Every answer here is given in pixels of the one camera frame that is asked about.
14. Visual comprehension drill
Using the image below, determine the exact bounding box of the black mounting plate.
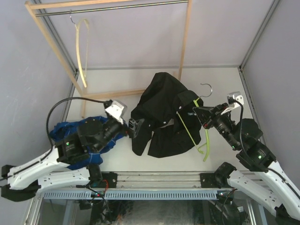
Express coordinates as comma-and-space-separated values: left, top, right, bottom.
200, 173, 224, 188
89, 172, 118, 189

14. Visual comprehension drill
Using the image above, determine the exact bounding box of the cream hanger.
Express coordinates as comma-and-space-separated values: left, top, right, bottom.
69, 10, 90, 88

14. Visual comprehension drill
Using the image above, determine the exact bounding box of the right camera cable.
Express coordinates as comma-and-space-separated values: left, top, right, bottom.
231, 99, 300, 200

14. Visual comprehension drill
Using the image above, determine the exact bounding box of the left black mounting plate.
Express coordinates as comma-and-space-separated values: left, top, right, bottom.
89, 172, 118, 189

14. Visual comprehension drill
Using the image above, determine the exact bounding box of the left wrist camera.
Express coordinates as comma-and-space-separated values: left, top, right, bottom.
104, 100, 128, 124

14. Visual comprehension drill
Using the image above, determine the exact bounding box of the black shirt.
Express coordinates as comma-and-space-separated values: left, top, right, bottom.
131, 72, 203, 158

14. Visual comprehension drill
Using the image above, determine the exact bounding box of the left camera cable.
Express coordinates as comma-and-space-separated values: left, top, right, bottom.
0, 97, 110, 188

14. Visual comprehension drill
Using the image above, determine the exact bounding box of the wooden clothes rack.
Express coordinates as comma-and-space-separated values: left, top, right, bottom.
24, 0, 193, 119

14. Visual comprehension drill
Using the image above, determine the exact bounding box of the grey slotted cable duct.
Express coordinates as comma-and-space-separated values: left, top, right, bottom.
42, 189, 226, 200

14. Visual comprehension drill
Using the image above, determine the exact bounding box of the camera cable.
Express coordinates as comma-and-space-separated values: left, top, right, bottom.
231, 99, 300, 200
0, 97, 110, 188

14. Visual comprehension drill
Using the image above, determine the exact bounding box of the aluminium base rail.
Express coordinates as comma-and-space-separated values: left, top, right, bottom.
37, 170, 290, 190

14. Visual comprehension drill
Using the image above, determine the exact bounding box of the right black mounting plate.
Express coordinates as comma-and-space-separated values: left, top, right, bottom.
200, 173, 224, 188

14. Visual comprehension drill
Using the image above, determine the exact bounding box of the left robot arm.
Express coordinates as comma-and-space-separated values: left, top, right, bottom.
0, 118, 144, 202

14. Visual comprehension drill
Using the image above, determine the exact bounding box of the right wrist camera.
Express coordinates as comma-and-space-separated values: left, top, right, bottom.
221, 91, 244, 115

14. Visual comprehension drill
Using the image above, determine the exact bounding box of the green hanger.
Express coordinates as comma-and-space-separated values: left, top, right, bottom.
176, 83, 213, 162

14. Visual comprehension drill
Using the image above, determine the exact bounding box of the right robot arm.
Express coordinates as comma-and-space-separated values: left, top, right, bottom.
193, 99, 300, 225

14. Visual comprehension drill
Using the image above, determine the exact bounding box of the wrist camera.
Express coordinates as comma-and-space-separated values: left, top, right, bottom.
104, 100, 128, 124
221, 91, 244, 115

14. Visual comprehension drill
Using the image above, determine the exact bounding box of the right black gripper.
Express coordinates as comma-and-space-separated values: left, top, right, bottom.
193, 102, 239, 150

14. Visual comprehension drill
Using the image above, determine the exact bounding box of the blue plaid shirt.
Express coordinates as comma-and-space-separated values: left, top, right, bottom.
49, 116, 124, 170

